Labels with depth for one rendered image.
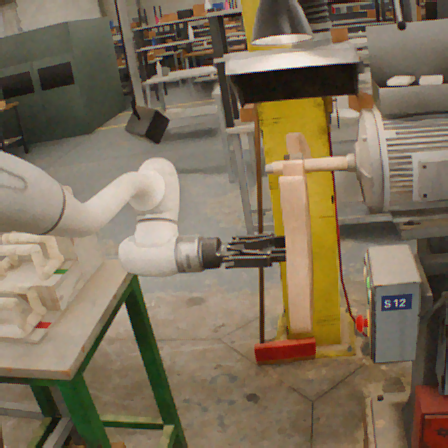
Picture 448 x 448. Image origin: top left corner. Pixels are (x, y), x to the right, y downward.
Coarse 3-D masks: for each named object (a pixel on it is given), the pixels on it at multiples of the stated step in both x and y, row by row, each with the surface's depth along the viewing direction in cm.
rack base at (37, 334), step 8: (8, 312) 141; (24, 312) 140; (48, 312) 138; (56, 312) 138; (0, 320) 138; (8, 320) 137; (48, 320) 134; (0, 328) 133; (8, 328) 133; (16, 328) 132; (40, 328) 131; (48, 328) 132; (0, 336) 130; (8, 336) 129; (16, 336) 129; (32, 336) 128; (40, 336) 128
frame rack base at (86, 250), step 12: (60, 240) 149; (72, 240) 148; (84, 240) 155; (96, 240) 162; (60, 252) 151; (72, 252) 149; (84, 252) 154; (96, 252) 162; (84, 264) 154; (96, 264) 161; (84, 276) 153
